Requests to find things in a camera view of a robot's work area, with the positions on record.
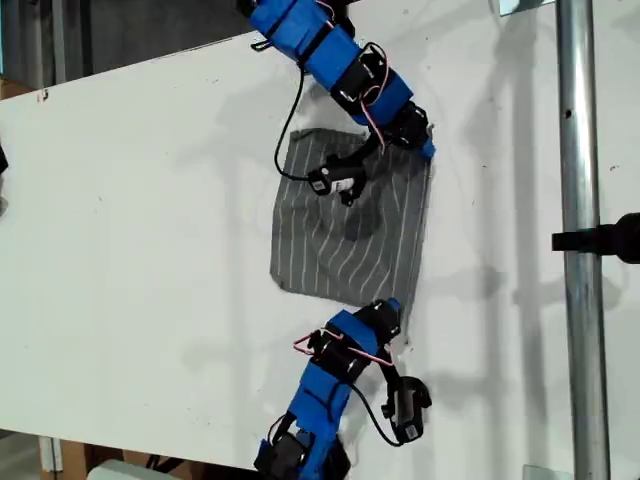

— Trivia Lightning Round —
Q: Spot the grey striped towel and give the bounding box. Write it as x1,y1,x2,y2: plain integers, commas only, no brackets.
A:
268,126,437,347

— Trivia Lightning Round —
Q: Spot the black clamp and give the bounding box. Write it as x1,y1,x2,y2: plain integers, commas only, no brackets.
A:
551,212,640,265

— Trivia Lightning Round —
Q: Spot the white box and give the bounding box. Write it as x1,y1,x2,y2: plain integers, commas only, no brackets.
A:
87,459,169,480

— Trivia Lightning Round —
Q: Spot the white table leg bar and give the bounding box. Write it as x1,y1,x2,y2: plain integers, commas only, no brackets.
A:
38,435,64,474

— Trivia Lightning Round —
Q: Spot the short black camera stalk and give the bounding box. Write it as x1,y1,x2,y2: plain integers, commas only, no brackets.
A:
377,348,402,387
348,130,382,171

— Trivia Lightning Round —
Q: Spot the black camera cable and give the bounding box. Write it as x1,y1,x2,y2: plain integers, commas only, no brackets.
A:
348,381,407,448
273,68,321,182

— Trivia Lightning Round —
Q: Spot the black grey camera box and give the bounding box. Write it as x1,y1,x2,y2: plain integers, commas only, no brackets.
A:
306,153,370,207

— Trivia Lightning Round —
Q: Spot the steel post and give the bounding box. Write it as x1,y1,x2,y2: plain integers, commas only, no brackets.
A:
555,0,612,480

